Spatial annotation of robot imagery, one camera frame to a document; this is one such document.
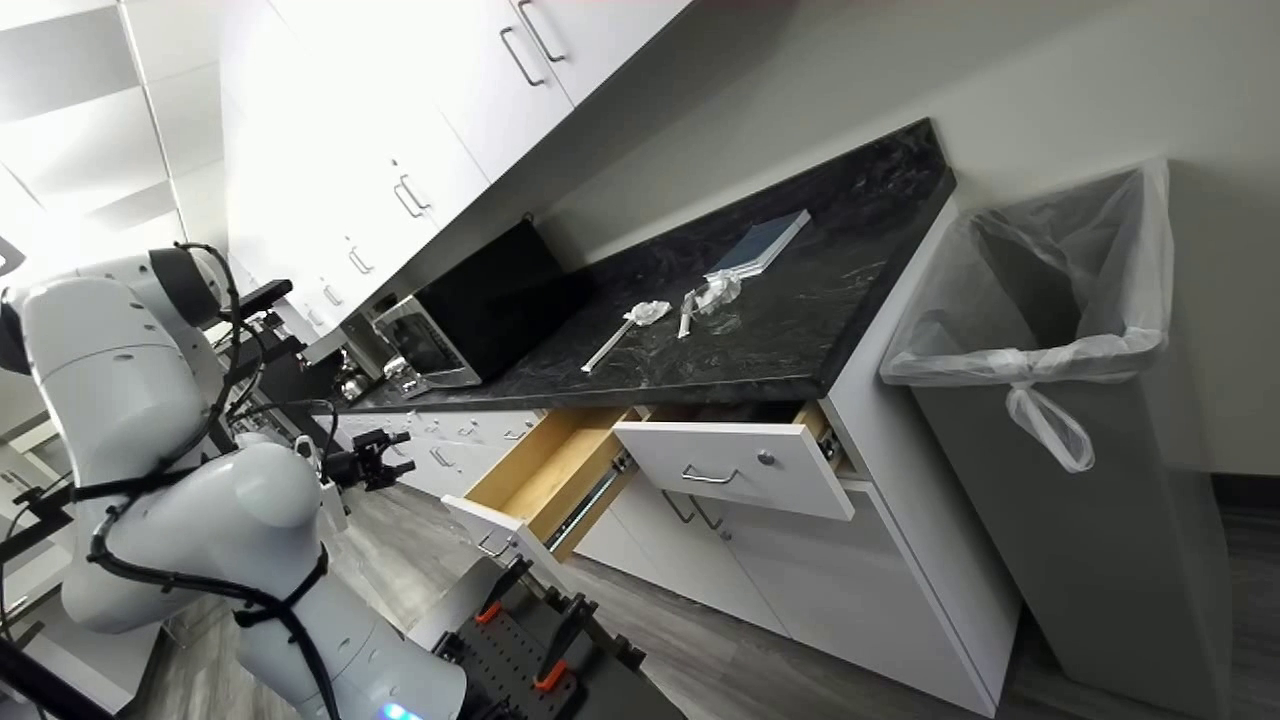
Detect white drawer with wooden sides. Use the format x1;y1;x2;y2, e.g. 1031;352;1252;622
607;401;862;528
441;402;638;565

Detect black microwave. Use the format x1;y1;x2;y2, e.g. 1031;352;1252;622
366;214;569;401

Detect white trash bag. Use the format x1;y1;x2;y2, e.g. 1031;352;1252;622
874;157;1178;478

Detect silver drawer handle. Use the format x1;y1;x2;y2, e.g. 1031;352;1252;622
680;455;753;491

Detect grey trash bin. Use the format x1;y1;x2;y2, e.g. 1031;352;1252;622
908;157;1238;720

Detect white lower cabinet door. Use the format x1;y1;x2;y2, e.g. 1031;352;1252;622
571;471;793;630
705;478;1000;720

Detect white cabinet door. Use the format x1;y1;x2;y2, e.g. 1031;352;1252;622
263;0;580;185
571;471;793;630
705;478;1000;720
216;75;496;316
520;0;696;109

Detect black perforated board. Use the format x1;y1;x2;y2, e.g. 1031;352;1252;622
435;556;686;720

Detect silver upper cabinet handle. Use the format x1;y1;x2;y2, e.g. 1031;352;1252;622
517;0;576;66
496;25;553;92

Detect orange handled black clamp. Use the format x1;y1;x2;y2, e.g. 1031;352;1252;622
525;653;584;704
463;590;525;635

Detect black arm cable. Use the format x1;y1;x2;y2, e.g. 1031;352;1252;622
74;455;342;720

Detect blue sponge block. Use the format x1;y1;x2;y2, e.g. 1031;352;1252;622
716;209;817;278

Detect white upper cabinet door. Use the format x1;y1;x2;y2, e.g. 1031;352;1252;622
216;75;496;316
520;0;696;109
263;0;580;185

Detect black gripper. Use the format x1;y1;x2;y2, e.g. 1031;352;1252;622
318;425;418;497

